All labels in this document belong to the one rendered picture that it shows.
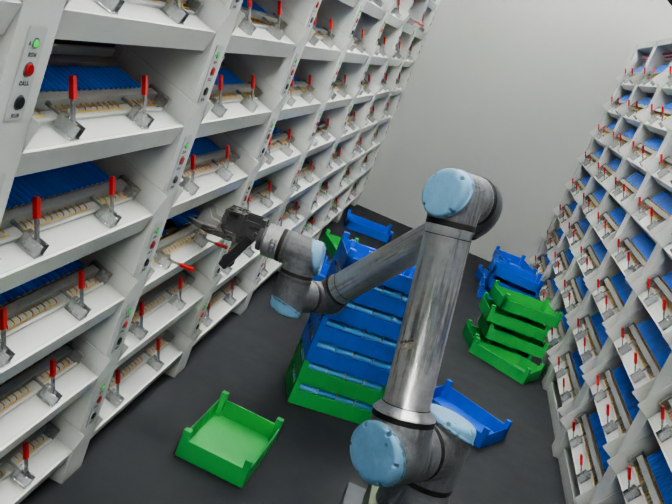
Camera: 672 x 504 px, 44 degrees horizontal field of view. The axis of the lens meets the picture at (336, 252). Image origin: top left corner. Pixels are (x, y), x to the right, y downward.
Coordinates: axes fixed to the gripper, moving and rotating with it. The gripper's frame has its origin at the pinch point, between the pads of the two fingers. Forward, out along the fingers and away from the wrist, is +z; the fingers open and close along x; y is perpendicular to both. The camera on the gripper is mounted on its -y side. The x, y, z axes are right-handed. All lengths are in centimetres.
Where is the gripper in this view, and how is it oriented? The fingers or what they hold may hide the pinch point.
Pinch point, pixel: (192, 220)
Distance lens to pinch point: 228.4
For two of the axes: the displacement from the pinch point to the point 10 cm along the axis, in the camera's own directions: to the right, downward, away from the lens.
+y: 3.1, -9.2, -2.5
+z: -9.4, -3.4, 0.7
